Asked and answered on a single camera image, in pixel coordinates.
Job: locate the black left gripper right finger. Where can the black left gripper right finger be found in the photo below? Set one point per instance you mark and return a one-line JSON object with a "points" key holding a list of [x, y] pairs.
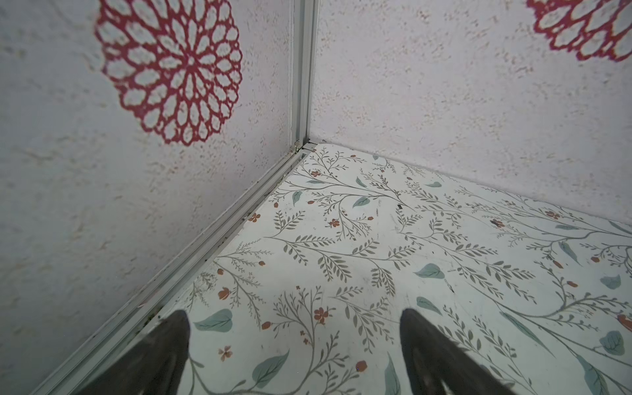
{"points": [[435, 364]]}

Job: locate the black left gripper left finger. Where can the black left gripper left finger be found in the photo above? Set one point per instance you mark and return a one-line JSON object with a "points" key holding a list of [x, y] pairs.
{"points": [[153, 366]]}

